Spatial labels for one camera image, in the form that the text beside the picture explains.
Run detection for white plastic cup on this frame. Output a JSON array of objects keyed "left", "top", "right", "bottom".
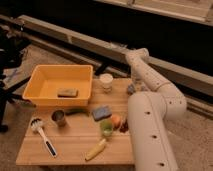
[{"left": 99, "top": 73, "right": 113, "bottom": 93}]

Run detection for blue-grey towel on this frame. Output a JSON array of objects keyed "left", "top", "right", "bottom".
[{"left": 126, "top": 84, "right": 148, "bottom": 95}]

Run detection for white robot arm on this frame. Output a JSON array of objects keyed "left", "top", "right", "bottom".
[{"left": 125, "top": 48, "right": 187, "bottom": 171}]

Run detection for orange fruit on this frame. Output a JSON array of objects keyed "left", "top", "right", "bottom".
[{"left": 110, "top": 114, "right": 121, "bottom": 129}]

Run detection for blue sponge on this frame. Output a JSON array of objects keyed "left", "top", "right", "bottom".
[{"left": 92, "top": 106, "right": 112, "bottom": 121}]

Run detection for dark red grapes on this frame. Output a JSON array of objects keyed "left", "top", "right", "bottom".
[{"left": 119, "top": 117, "right": 129, "bottom": 133}]

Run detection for yellow corn cob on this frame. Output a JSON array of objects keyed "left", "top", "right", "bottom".
[{"left": 85, "top": 139, "right": 107, "bottom": 161}]

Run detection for brown sponge in bin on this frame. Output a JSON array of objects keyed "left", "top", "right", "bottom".
[{"left": 57, "top": 88, "right": 78, "bottom": 98}]

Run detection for metal can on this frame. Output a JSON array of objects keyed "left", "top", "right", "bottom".
[{"left": 51, "top": 110, "right": 66, "bottom": 127}]

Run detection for yellow plastic bin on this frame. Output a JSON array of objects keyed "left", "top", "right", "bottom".
[{"left": 22, "top": 65, "right": 93, "bottom": 107}]

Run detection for white dish brush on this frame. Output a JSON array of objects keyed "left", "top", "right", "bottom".
[{"left": 30, "top": 118, "right": 57, "bottom": 157}]

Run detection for black tripod stand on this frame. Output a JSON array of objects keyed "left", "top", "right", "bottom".
[{"left": 0, "top": 26, "right": 30, "bottom": 133}]

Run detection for long metal rail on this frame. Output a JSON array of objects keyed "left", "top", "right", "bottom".
[{"left": 0, "top": 14, "right": 213, "bottom": 114}]

